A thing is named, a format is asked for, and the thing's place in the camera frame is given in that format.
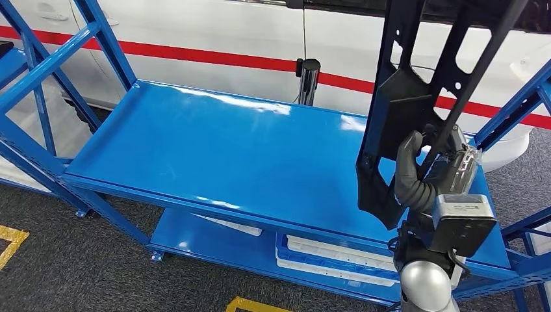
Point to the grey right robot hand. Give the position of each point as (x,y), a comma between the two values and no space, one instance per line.
(460,172)

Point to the black plastic bracket part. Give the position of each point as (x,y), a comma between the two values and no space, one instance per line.
(400,103)

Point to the blue metal shelf rack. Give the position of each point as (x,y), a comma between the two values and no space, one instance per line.
(10,69)
(172,137)

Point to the short white plastic panel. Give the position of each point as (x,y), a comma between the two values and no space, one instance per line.
(241,228)

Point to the white car with red stripe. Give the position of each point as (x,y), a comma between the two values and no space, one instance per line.
(215,30)

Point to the small black object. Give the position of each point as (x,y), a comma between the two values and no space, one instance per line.
(5,48)

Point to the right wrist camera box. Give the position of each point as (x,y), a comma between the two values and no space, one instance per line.
(462,224)

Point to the chrome stanchion post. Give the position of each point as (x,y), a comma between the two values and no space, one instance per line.
(309,84)

